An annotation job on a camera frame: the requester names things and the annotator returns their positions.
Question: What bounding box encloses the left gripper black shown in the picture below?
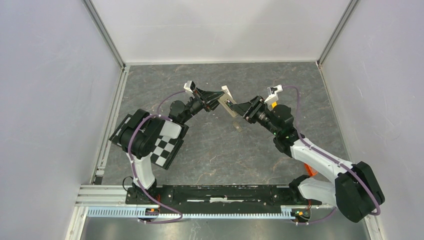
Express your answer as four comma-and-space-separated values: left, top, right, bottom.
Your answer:
181, 87, 227, 124

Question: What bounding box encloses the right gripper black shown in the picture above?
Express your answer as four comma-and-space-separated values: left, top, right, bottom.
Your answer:
230, 94, 280, 137

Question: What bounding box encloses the white remote with buttons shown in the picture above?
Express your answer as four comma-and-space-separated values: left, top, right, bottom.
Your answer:
218, 93, 239, 118

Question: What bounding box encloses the white black remote control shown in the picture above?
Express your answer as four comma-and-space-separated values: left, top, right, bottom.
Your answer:
221, 85, 231, 96

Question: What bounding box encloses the beige remote battery cover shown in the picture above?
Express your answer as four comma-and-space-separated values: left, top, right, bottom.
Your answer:
232, 121, 243, 132

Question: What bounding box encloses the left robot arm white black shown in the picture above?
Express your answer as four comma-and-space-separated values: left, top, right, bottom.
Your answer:
109, 88, 225, 204

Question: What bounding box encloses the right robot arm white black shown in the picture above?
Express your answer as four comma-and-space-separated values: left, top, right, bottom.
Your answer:
224, 95, 385, 223

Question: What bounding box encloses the black white checkerboard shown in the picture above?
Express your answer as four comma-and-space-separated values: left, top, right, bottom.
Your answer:
109, 109, 188, 170

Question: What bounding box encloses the orange translucent semicircle block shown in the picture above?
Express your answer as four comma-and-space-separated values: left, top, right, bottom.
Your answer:
304, 163, 318, 177

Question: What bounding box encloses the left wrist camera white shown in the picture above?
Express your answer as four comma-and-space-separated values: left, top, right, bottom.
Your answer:
183, 80, 196, 97

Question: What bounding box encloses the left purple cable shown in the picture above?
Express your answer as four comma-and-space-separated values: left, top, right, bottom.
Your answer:
127, 90, 186, 224

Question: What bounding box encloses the purple cable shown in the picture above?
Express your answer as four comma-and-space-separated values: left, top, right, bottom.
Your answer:
127, 90, 186, 224
282, 85, 382, 217

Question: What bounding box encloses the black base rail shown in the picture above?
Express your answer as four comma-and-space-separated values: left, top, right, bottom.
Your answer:
125, 184, 322, 215

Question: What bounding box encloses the white toothed cable duct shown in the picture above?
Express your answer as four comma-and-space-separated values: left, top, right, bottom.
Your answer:
86, 206, 301, 220

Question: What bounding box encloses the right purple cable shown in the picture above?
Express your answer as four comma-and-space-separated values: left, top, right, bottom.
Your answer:
282, 85, 382, 217

